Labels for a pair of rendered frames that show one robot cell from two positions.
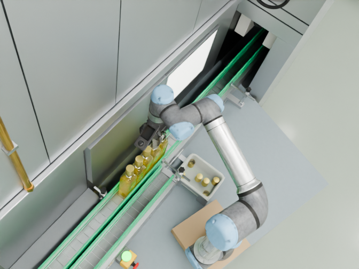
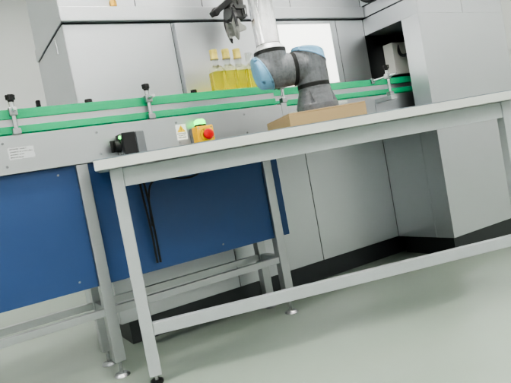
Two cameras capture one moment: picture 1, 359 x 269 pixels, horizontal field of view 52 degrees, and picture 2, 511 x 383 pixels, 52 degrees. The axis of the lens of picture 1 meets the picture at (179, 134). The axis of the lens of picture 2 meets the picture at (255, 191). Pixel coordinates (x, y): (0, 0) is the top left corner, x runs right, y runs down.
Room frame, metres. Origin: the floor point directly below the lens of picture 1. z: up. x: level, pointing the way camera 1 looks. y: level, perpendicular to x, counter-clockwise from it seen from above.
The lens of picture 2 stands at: (-1.06, -1.37, 0.65)
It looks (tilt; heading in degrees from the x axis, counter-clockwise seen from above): 3 degrees down; 40
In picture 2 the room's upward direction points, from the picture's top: 10 degrees counter-clockwise
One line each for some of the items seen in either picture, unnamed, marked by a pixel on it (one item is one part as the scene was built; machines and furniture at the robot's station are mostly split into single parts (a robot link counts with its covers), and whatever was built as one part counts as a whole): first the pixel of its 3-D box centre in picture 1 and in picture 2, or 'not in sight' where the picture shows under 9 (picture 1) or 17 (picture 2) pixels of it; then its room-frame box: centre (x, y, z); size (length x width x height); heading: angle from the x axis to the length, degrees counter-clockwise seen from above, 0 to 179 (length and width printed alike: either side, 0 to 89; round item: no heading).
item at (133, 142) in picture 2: not in sight; (131, 144); (0.07, 0.12, 0.79); 0.08 x 0.08 x 0.08; 71
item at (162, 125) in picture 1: (156, 122); (233, 7); (0.74, 0.10, 1.35); 0.09 x 0.08 x 0.12; 162
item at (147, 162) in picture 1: (143, 165); (242, 88); (0.71, 0.11, 0.99); 0.06 x 0.06 x 0.21; 72
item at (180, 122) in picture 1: (181, 120); not in sight; (0.68, 0.01, 1.50); 0.11 x 0.11 x 0.08; 52
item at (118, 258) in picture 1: (126, 258); (202, 136); (0.33, 0.03, 0.79); 0.07 x 0.07 x 0.07; 71
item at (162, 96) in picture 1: (161, 101); not in sight; (0.73, 0.10, 1.51); 0.09 x 0.08 x 0.11; 52
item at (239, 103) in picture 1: (239, 97); (385, 89); (1.37, -0.25, 0.90); 0.17 x 0.05 x 0.23; 71
